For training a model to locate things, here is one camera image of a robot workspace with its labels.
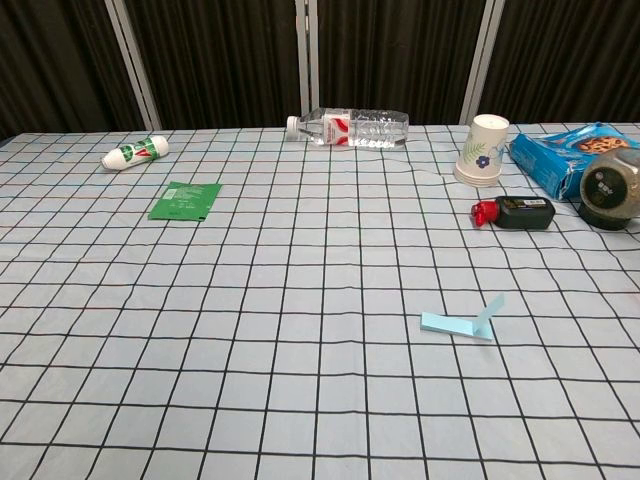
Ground white tube bottle green label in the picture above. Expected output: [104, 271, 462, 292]
[101, 134, 167, 171]

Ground black partition curtain panel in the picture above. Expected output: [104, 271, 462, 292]
[122, 0, 307, 130]
[478, 0, 640, 125]
[0, 0, 147, 142]
[316, 0, 487, 126]

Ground green foil sachet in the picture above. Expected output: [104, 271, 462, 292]
[147, 181, 223, 223]

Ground black ink bottle red cap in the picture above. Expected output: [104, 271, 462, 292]
[471, 195, 557, 232]

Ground white cup bottle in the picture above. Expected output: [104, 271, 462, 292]
[453, 114, 510, 188]

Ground grey partition frame post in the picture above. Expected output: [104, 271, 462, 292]
[103, 0, 162, 131]
[462, 0, 507, 124]
[294, 0, 321, 121]

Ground round glass jar black lid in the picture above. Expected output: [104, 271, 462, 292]
[578, 148, 640, 232]

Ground light blue checked tablecloth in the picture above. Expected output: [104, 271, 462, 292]
[0, 121, 640, 480]

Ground blue cookie box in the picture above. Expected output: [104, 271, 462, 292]
[508, 122, 640, 202]

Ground clear plastic water bottle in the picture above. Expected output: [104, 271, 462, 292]
[286, 106, 411, 150]

